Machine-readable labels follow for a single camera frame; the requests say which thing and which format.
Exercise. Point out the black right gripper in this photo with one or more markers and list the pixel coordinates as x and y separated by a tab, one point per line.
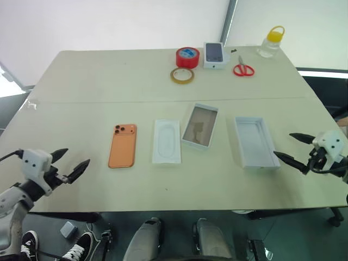
316	159

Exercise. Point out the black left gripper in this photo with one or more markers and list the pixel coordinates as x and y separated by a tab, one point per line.
55	178

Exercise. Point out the white phone box base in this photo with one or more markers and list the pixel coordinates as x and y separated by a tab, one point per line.
257	144

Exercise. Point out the orange smartphone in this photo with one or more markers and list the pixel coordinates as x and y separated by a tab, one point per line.
122	148

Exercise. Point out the white moulded insert tray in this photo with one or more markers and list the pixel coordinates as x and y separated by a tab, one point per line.
166	142

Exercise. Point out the white box lid brown inside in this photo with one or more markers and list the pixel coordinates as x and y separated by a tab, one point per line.
199	126

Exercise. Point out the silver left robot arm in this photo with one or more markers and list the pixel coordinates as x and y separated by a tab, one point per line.
11	198

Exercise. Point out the small grey square block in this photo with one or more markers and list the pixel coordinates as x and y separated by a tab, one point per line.
68	229

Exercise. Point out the closed white phone box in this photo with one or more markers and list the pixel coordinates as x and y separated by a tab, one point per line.
214	54

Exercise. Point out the clear tape scrap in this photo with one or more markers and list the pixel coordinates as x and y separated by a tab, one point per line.
32	104

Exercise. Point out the black table leg caster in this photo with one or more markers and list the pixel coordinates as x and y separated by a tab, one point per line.
336	217

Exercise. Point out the black white sneaker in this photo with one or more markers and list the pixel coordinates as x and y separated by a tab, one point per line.
29	242
80	244

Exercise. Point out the grey window latch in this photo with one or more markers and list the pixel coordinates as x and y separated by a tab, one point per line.
6	76

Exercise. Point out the grey rounded left leg shell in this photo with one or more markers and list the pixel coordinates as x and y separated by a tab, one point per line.
144	239

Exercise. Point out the grey rounded leg shell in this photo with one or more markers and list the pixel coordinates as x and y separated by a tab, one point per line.
210	239
144	239

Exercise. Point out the clear jar yellow lid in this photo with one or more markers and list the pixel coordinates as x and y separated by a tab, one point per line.
269	44

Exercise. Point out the grey rounded right leg shell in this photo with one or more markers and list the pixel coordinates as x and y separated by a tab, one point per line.
210	239

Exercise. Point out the clear yellowish tape roll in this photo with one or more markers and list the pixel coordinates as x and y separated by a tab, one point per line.
174	77

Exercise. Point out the red tape roll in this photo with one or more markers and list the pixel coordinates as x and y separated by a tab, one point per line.
187	58

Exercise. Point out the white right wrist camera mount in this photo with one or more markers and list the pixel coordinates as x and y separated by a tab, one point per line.
330	144

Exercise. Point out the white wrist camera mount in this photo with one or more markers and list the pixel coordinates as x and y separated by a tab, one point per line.
330	144
34	163

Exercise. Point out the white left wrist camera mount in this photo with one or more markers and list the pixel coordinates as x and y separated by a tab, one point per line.
34	163

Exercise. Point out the black metal foot bracket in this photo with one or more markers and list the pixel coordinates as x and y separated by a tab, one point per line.
259	250
106	244

